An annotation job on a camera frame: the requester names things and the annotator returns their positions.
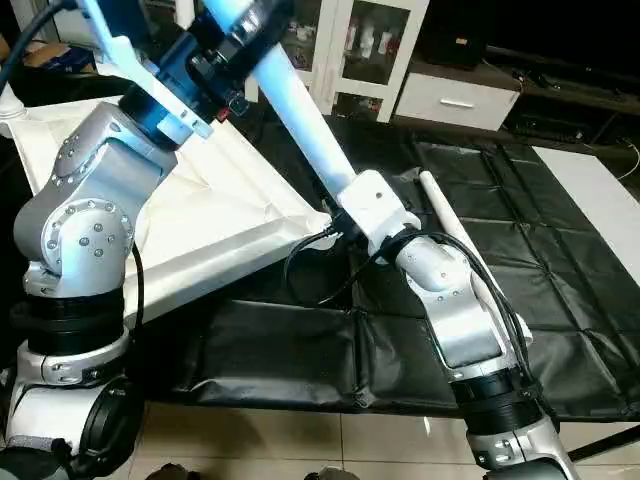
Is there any white plastic table top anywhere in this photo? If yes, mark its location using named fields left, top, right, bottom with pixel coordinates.
left=0, top=93, right=337, bottom=326

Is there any white glass-door cabinet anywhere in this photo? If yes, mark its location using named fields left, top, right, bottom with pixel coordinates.
left=270, top=0, right=431, bottom=123

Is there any black work mat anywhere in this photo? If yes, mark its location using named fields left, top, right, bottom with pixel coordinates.
left=0, top=65, right=640, bottom=421

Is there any brown cardboard box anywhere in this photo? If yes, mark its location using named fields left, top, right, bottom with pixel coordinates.
left=20, top=42, right=76, bottom=71

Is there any white drawer unit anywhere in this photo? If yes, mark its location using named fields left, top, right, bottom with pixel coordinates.
left=395, top=72, right=523, bottom=133

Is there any white flat board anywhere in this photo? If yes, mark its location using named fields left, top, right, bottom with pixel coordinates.
left=533, top=145, right=640, bottom=256

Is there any black stand leg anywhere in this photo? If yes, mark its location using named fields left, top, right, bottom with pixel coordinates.
left=568, top=425, right=640, bottom=466

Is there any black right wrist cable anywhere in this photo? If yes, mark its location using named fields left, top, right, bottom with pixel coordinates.
left=283, top=225, right=531, bottom=376

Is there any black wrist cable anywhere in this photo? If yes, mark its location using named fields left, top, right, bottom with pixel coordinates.
left=283, top=225, right=531, bottom=376
left=0, top=0, right=76, bottom=96

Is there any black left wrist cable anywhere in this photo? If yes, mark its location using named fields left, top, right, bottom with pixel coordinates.
left=0, top=0, right=76, bottom=96

